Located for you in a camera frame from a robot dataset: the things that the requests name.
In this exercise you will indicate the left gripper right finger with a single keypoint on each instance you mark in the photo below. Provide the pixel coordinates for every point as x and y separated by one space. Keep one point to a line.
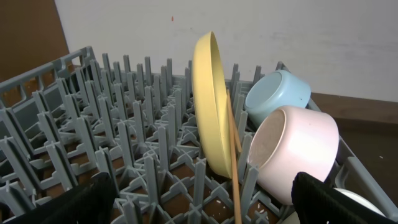
315 202

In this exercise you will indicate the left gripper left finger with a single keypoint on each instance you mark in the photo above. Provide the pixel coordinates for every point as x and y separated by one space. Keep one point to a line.
90 202

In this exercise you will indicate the white plastic cup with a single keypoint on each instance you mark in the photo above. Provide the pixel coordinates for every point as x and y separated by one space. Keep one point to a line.
294 219

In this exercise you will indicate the white round bowl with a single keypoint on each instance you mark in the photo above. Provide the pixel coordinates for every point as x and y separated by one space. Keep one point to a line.
292 140

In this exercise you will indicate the wooden chopstick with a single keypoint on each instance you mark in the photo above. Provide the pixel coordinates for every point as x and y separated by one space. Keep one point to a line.
235 131
235 181

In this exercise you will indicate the light blue bowl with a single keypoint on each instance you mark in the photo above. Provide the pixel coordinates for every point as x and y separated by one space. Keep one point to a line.
275 89

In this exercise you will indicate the yellow round plate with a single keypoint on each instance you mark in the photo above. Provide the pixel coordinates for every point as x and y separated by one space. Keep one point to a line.
210 102

